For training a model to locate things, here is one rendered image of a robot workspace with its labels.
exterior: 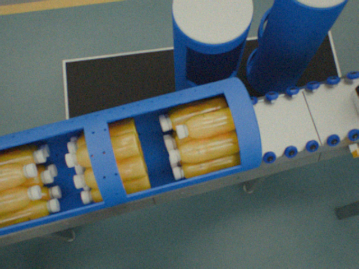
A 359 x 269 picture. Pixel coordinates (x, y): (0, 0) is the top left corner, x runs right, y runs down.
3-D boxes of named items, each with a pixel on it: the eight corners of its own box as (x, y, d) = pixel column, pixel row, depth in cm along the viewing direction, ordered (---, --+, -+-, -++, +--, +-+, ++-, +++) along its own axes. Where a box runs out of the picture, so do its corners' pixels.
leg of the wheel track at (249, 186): (255, 191, 242) (279, 168, 182) (245, 194, 242) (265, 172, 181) (252, 181, 244) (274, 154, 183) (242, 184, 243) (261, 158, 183)
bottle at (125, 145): (142, 158, 131) (78, 175, 130) (137, 137, 134) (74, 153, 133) (138, 148, 125) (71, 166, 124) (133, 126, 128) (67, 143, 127)
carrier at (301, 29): (300, 53, 247) (249, 44, 248) (360, -53, 163) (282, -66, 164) (294, 101, 240) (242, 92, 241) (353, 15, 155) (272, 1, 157)
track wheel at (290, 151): (298, 146, 147) (295, 143, 149) (285, 149, 147) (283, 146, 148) (298, 157, 150) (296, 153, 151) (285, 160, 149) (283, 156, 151)
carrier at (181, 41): (165, 91, 241) (197, 132, 235) (155, 0, 157) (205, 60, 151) (207, 62, 246) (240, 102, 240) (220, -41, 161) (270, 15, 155)
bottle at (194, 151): (237, 150, 138) (177, 166, 137) (232, 128, 138) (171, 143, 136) (242, 152, 131) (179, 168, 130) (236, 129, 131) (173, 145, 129)
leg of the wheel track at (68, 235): (76, 239, 235) (39, 232, 175) (65, 242, 235) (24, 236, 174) (74, 228, 237) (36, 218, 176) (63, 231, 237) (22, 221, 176)
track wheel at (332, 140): (341, 135, 148) (338, 131, 150) (328, 138, 148) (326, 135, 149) (340, 145, 151) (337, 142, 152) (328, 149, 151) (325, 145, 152)
